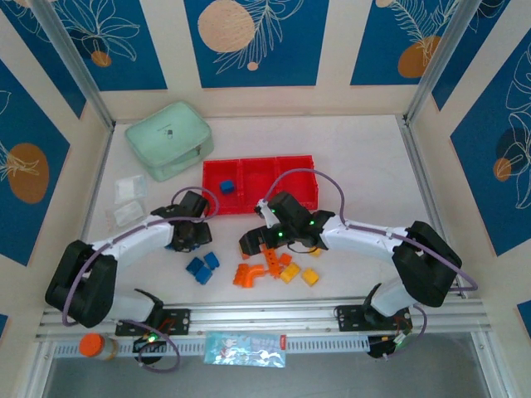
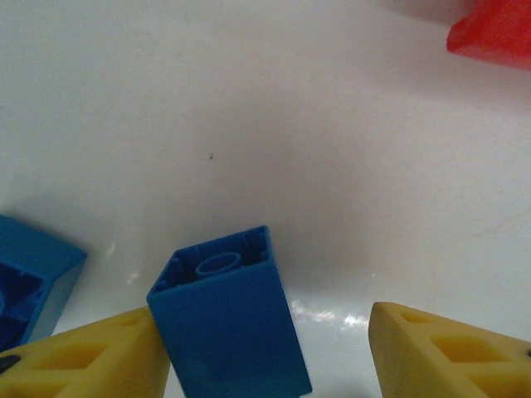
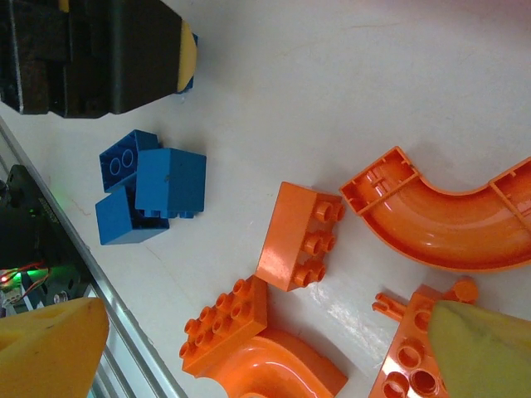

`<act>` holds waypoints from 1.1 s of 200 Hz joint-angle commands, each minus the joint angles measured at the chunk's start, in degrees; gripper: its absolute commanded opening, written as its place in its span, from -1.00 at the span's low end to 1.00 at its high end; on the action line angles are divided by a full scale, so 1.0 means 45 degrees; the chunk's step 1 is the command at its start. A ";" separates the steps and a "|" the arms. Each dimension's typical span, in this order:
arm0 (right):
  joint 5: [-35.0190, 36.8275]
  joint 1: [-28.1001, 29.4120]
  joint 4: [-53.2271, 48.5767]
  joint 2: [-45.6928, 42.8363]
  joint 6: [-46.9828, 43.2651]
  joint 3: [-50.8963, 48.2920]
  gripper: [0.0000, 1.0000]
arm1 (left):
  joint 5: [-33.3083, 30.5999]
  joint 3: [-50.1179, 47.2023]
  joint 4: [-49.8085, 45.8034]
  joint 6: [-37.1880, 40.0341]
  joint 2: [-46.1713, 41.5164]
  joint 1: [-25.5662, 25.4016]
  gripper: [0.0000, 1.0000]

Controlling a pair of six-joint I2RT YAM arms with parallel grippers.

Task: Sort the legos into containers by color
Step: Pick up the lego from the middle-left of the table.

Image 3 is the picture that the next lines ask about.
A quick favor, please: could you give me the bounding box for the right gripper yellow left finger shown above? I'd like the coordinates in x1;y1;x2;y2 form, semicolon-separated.
0;297;110;398

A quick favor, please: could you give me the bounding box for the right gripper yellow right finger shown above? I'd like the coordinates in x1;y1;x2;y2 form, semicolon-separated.
426;300;531;398

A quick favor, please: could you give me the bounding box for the large orange curved lego track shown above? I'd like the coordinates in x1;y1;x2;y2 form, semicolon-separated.
339;145;531;274

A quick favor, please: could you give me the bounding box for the long orange lego plate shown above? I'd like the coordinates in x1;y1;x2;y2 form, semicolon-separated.
367;278;480;398

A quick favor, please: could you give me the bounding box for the orange eight-stud lego brick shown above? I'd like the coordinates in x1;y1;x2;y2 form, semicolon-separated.
178;274;269;376

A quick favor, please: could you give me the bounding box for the orange six-stud lego brick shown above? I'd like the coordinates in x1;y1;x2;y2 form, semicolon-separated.
253;181;347;294

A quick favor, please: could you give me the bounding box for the small orange curved lego track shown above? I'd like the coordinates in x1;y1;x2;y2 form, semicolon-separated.
198;325;349;398

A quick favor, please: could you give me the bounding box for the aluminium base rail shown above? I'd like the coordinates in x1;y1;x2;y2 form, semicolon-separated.
0;115;188;398

